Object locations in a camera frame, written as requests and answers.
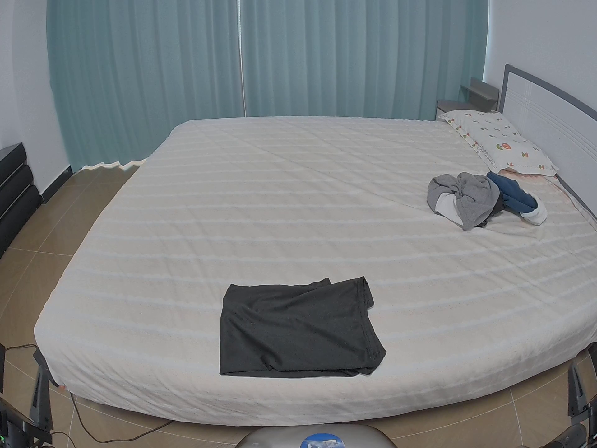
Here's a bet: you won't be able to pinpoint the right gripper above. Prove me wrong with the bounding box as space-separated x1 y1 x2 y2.
566 342 597 434

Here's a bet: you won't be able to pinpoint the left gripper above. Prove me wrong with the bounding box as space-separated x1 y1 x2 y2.
0 343 53 448

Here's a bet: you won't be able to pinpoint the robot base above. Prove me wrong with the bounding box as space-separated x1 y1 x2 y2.
233 425 398 448

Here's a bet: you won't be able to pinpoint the bed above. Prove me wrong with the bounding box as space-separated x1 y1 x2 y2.
34 64 597 427

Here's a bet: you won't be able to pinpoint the black chest of drawers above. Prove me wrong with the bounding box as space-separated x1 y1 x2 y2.
0 142 41 256

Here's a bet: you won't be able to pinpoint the dark blue garment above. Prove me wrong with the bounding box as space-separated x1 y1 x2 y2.
486 171 548 226

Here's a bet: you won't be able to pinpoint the grey garment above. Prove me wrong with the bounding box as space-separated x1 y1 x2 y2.
427 172 505 231

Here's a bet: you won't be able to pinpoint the white printed pillow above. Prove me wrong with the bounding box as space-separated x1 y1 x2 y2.
437 109 561 176

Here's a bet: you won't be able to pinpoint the black shorts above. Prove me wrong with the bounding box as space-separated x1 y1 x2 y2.
219 276 387 378

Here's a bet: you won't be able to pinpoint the grey bedside table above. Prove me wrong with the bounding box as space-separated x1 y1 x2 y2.
436 77 501 121

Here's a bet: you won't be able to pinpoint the blue-green curtain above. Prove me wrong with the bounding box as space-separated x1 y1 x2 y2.
46 0 245 172
239 0 489 121

